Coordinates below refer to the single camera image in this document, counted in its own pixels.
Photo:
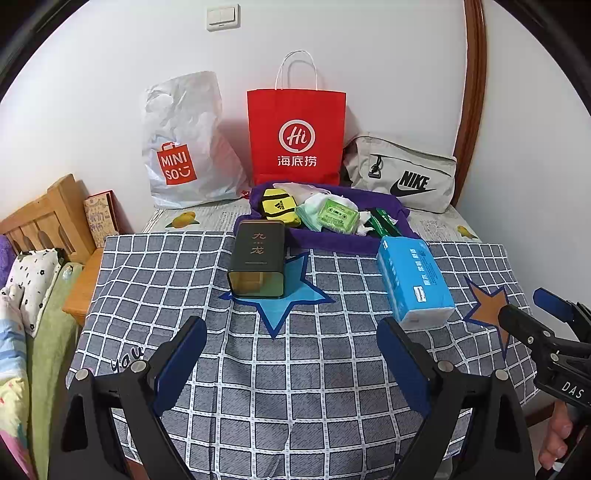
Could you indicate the wooden table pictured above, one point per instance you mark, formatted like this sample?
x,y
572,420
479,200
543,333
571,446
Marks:
x,y
83,286

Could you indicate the blue tissue pack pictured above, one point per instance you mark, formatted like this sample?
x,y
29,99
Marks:
x,y
411,281

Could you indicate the wooden headboard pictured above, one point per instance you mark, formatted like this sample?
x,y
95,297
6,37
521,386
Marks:
x,y
46,217

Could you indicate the white plastic shopping bag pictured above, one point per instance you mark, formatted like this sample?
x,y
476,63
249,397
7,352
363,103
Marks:
x,y
189,138

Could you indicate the dark green tin box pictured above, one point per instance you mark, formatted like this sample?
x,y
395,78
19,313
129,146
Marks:
x,y
256,254

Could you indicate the yellow striped pouch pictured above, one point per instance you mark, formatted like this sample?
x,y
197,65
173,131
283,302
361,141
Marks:
x,y
277,207

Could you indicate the grey waist bag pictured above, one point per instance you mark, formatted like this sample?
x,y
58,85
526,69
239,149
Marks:
x,y
401,175

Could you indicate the red paper bag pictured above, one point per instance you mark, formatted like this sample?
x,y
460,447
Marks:
x,y
298,138

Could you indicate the green cartoon tissue pack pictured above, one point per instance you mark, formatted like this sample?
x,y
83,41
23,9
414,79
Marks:
x,y
339,214

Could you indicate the mango print sheet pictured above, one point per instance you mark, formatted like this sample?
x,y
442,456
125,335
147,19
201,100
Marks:
x,y
207,219

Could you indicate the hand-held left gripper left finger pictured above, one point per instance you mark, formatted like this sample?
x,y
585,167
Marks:
x,y
180,364

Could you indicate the green packet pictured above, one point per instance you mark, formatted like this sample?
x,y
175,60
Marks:
x,y
387,224

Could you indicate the white sponge block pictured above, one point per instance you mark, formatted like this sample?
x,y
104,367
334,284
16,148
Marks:
x,y
304,188

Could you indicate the purple plush toy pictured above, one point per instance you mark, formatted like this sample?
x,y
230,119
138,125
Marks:
x,y
5,256

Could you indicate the grey checked cloth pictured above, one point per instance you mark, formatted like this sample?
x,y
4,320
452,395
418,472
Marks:
x,y
295,383

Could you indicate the white floral pillow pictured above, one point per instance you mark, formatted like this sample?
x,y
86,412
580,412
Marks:
x,y
34,286

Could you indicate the person's right hand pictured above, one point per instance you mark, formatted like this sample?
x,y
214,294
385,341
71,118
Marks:
x,y
556,438

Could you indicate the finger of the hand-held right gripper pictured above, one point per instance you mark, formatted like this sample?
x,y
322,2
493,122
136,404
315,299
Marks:
x,y
556,302
526,325

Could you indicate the light green blanket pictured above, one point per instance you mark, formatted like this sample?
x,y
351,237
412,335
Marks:
x,y
51,360

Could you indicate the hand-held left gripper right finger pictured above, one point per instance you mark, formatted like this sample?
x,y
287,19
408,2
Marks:
x,y
401,364

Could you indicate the white wall light switch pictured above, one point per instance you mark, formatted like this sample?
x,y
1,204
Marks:
x,y
223,17

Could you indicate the brown wooden door frame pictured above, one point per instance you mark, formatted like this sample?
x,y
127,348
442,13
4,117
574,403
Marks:
x,y
475,92

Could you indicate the brown patterned book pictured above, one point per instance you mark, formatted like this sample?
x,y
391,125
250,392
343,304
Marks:
x,y
99,219

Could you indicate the purple towel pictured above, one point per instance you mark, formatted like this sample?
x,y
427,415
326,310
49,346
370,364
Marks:
x,y
332,242

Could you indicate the colourful printed quilt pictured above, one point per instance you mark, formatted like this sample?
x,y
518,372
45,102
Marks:
x,y
14,383

